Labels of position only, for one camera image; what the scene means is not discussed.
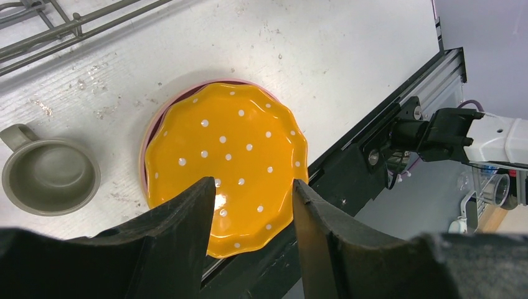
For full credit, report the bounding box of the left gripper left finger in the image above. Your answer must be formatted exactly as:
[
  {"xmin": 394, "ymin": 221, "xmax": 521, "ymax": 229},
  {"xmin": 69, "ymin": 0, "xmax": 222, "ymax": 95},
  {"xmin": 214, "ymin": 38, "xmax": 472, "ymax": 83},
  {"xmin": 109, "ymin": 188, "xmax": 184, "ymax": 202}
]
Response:
[{"xmin": 1, "ymin": 177, "xmax": 216, "ymax": 298}]

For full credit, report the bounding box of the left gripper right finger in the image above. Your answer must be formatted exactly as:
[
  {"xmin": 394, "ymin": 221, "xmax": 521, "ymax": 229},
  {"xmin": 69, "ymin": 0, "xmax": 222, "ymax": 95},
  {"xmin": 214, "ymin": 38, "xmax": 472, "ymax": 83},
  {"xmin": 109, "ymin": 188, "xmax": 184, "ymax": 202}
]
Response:
[{"xmin": 293, "ymin": 179, "xmax": 527, "ymax": 298}]

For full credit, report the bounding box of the yellow polka dot plate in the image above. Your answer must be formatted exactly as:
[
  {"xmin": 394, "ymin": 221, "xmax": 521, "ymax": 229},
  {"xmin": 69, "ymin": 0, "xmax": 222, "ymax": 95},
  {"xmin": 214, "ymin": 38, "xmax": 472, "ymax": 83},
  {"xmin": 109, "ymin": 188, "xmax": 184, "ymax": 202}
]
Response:
[{"xmin": 143, "ymin": 82, "xmax": 308, "ymax": 259}]

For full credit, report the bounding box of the grey wire dish rack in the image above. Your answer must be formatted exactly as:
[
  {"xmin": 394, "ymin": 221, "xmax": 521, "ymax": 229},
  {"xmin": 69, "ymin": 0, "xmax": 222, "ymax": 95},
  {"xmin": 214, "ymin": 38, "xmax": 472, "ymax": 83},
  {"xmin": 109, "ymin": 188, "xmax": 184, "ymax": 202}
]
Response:
[{"xmin": 1, "ymin": 0, "xmax": 171, "ymax": 76}]

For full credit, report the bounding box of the aluminium rail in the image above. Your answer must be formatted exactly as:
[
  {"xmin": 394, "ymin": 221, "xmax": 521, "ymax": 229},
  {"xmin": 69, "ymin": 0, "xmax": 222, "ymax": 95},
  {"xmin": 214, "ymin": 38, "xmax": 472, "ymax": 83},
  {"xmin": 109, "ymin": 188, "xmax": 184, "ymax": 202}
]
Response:
[{"xmin": 309, "ymin": 16, "xmax": 468, "ymax": 174}]

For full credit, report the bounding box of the pink plate under stack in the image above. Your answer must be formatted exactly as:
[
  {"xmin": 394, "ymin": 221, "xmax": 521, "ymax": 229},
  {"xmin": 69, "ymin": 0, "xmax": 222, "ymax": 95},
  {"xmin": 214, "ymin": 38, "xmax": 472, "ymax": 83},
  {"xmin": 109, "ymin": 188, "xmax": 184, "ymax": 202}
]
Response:
[{"xmin": 138, "ymin": 78, "xmax": 280, "ymax": 199}]

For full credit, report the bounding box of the grey ceramic mug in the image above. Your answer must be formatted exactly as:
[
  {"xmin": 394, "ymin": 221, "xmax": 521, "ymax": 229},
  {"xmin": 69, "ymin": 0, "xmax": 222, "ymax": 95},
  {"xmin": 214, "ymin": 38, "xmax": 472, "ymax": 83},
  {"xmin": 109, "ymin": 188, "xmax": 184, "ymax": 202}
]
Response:
[{"xmin": 1, "ymin": 124, "xmax": 101, "ymax": 216}]

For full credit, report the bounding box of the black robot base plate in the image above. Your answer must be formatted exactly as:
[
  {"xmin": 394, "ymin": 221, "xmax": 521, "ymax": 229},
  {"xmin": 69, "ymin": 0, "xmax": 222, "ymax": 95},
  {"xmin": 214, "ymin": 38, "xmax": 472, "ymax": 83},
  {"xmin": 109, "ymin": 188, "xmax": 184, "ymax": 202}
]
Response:
[{"xmin": 199, "ymin": 96, "xmax": 422, "ymax": 298}]

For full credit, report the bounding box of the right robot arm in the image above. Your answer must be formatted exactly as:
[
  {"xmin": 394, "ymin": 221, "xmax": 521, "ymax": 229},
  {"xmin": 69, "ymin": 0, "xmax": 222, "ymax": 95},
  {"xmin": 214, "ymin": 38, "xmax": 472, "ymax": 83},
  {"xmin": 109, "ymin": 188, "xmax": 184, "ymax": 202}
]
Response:
[{"xmin": 389, "ymin": 108, "xmax": 527, "ymax": 206}]

